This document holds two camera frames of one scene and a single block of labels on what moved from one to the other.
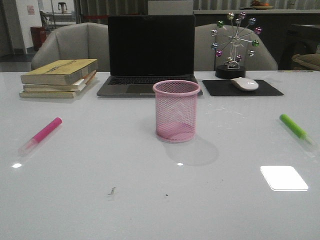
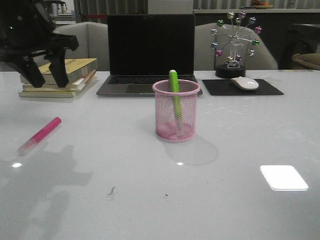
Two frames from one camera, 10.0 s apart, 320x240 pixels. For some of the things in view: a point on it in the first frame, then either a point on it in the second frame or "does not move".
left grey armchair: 87,41 does not move
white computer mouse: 246,83 does not move
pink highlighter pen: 49,128 does not move
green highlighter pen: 303,135 to 175,88
